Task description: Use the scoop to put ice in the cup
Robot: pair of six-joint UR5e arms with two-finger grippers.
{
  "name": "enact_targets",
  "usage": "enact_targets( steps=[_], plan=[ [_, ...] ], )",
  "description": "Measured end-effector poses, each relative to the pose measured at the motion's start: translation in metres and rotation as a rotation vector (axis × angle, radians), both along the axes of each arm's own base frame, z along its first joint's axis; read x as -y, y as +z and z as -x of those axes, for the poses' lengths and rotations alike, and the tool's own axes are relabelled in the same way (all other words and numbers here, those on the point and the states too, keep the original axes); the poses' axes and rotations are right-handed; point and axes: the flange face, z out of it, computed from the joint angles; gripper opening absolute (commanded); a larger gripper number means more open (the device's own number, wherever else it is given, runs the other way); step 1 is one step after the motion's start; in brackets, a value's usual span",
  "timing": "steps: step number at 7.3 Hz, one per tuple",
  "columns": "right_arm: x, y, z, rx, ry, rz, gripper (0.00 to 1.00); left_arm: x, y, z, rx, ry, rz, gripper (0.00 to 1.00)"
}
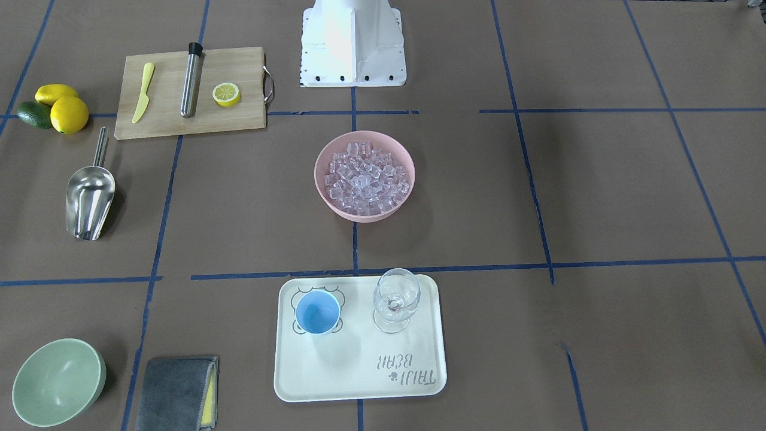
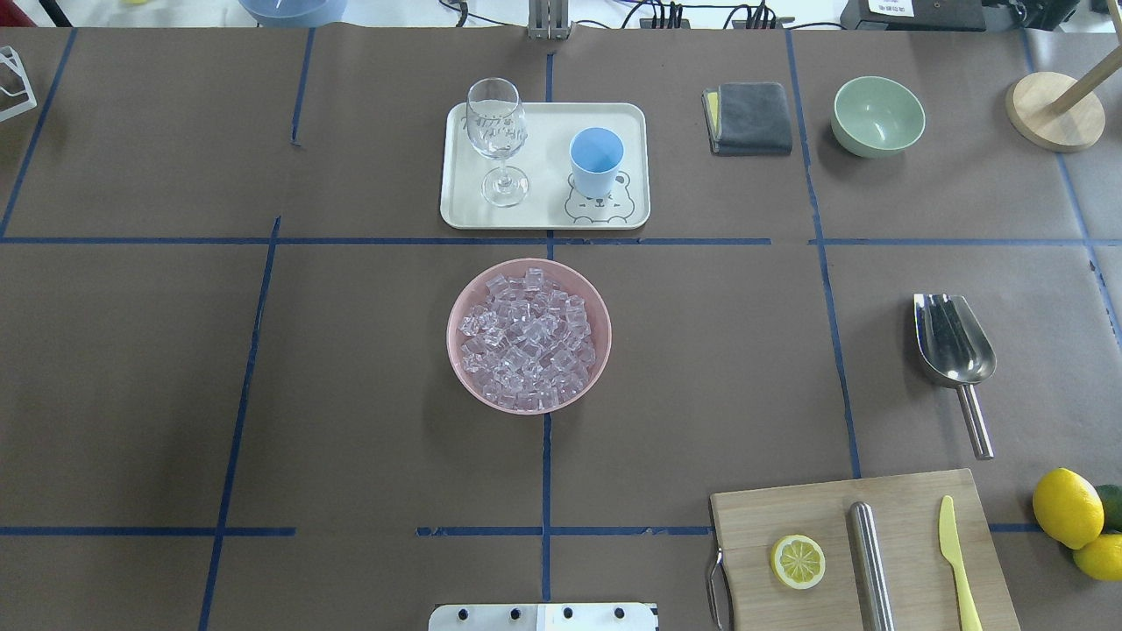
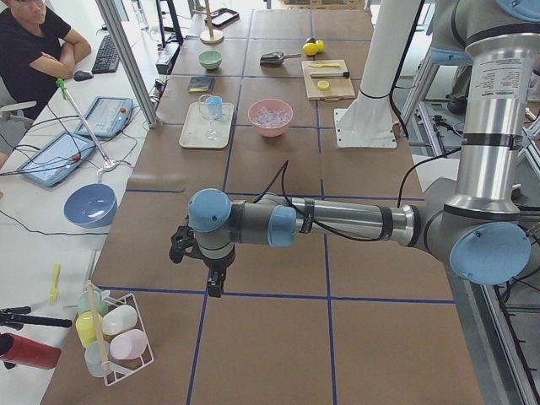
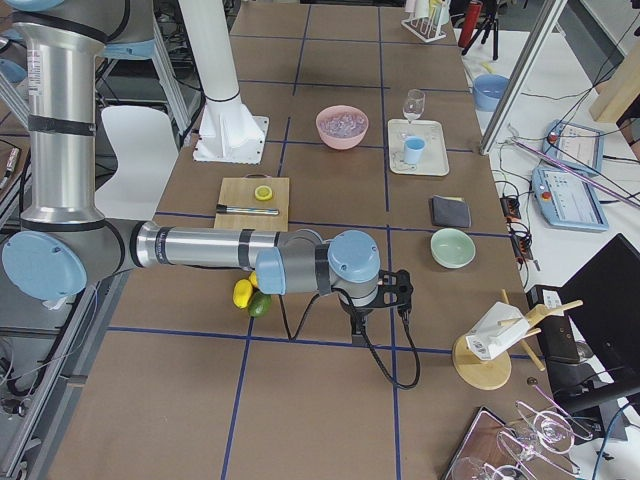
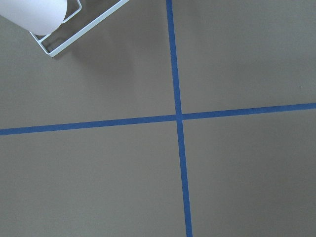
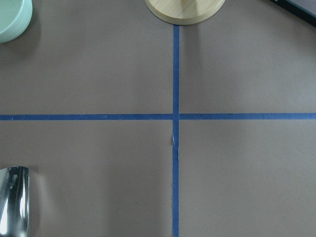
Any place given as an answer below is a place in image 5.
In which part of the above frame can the white plastic cup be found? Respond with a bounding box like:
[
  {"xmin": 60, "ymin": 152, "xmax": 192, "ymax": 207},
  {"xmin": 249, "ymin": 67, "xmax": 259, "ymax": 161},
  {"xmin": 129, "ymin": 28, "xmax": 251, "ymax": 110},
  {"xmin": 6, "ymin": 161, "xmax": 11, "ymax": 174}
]
[{"xmin": 0, "ymin": 0, "xmax": 68, "ymax": 36}]

